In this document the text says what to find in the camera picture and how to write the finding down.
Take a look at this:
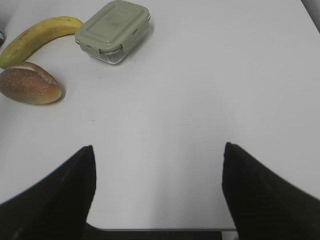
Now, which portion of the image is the yellow banana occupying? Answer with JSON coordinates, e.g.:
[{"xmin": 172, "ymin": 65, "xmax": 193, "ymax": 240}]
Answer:
[{"xmin": 0, "ymin": 16, "xmax": 83, "ymax": 69}]

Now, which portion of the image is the green lid glass container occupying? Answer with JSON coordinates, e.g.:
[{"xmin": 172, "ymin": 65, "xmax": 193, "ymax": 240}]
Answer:
[{"xmin": 75, "ymin": 0, "xmax": 151, "ymax": 65}]

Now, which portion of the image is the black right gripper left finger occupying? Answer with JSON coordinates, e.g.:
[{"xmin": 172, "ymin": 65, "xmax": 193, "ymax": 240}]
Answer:
[{"xmin": 0, "ymin": 145, "xmax": 97, "ymax": 240}]

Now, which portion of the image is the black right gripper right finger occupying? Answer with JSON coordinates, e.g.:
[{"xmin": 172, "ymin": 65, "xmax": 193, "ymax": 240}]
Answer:
[{"xmin": 222, "ymin": 142, "xmax": 320, "ymax": 240}]

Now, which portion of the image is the brown bread roll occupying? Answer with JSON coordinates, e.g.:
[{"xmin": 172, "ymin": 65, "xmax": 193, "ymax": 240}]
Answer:
[{"xmin": 0, "ymin": 62, "xmax": 62, "ymax": 105}]

